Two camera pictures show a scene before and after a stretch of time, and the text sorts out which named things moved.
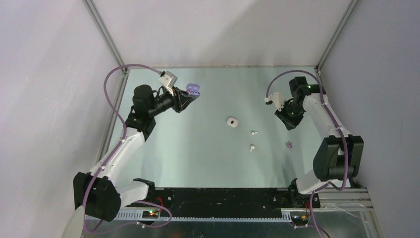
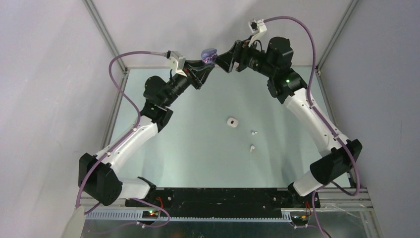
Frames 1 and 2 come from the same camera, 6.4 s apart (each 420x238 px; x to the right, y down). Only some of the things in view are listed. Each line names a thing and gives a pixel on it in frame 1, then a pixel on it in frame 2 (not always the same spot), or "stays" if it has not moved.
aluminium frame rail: [358, 201] stays
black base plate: [229, 201] stays
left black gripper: [181, 100] → [197, 72]
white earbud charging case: [232, 122] stays
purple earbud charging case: [193, 89] → [208, 55]
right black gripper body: [291, 113] → [250, 57]
